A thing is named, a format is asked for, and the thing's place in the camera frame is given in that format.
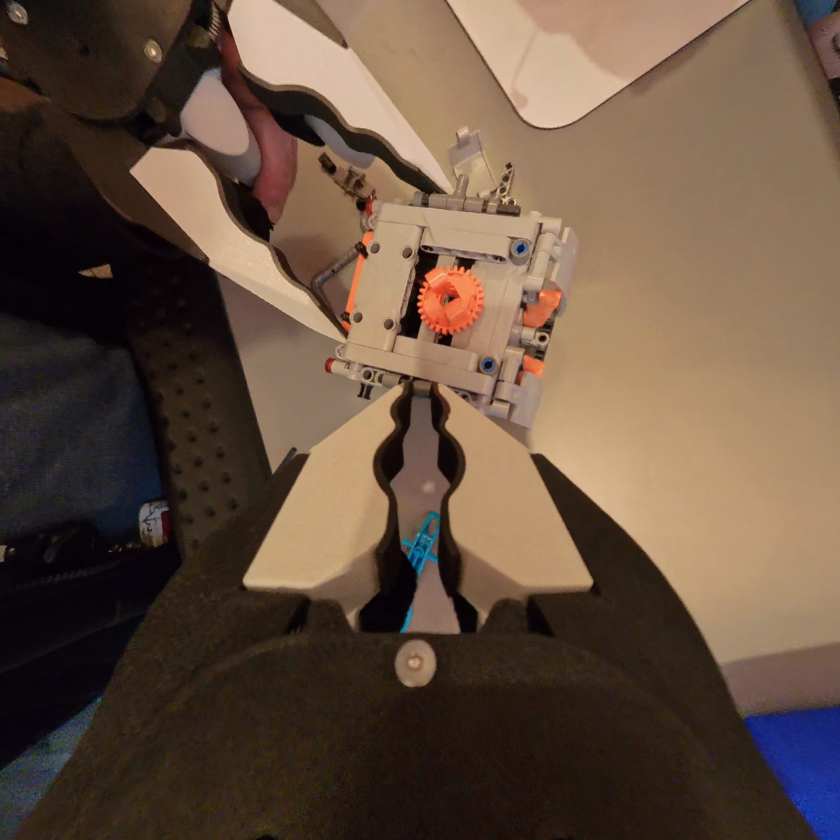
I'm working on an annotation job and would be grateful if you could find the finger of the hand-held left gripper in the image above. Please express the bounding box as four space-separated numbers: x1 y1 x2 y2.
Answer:
130 139 350 343
223 0 455 196

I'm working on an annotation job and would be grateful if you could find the grey orange toy block model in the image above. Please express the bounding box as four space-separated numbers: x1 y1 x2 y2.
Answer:
325 190 580 431

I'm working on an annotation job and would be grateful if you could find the light grey curved toy panel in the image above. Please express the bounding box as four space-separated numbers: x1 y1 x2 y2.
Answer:
448 126 493 196

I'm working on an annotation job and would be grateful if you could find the person's left hand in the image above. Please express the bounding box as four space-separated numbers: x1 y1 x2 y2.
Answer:
218 29 301 225

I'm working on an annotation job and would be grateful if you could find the white stand with flat base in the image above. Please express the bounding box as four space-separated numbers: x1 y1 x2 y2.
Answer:
446 0 752 130

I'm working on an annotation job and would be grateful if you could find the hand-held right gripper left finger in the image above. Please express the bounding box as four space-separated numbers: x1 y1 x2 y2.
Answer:
241 382 411 631

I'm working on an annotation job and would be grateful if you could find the blue storage bin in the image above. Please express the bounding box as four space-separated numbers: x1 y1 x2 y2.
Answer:
742 712 840 840

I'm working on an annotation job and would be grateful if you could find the dark perforated pad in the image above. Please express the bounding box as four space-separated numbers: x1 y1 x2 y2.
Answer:
128 262 273 559

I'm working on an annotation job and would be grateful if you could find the printed white red card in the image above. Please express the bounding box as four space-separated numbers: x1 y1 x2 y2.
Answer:
136 499 174 550

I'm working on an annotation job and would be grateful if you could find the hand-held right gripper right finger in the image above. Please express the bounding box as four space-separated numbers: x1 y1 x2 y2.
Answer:
432 384 595 632

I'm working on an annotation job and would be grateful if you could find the grey bent toy tube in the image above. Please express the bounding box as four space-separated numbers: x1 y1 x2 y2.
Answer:
310 244 365 336

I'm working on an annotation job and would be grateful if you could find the blue plastic toy wrench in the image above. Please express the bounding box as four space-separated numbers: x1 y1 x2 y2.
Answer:
399 512 443 634

